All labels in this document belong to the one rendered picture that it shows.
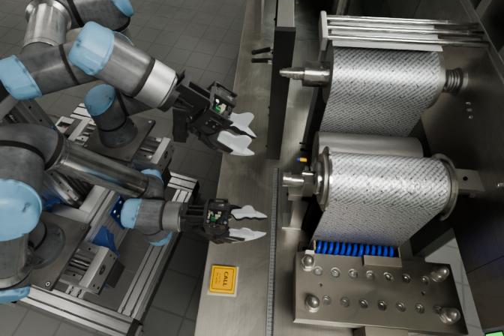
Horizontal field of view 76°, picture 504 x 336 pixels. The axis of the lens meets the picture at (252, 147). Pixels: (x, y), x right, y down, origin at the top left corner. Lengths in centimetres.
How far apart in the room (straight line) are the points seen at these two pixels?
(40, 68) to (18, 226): 29
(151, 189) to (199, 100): 48
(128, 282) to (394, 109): 146
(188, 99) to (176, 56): 250
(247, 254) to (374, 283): 36
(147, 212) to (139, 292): 96
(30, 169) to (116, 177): 25
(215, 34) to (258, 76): 184
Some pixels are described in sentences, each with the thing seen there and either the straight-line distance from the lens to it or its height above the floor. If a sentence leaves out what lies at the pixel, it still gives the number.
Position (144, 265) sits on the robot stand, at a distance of 182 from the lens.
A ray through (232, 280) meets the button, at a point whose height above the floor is 92.
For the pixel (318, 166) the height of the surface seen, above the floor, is 129.
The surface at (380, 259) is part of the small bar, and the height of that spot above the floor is 105.
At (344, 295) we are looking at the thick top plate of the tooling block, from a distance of 91.
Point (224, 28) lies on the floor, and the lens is 334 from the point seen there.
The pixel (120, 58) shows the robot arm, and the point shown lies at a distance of 55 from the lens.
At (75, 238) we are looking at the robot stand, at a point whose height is 82.
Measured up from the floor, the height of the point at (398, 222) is 118.
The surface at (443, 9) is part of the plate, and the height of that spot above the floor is 138.
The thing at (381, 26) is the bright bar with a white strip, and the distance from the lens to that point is 82.
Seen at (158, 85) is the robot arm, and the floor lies 152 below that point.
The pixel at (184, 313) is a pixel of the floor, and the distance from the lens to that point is 194.
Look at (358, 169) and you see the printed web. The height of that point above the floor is 131.
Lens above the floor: 189
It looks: 55 degrees down
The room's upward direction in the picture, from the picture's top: straight up
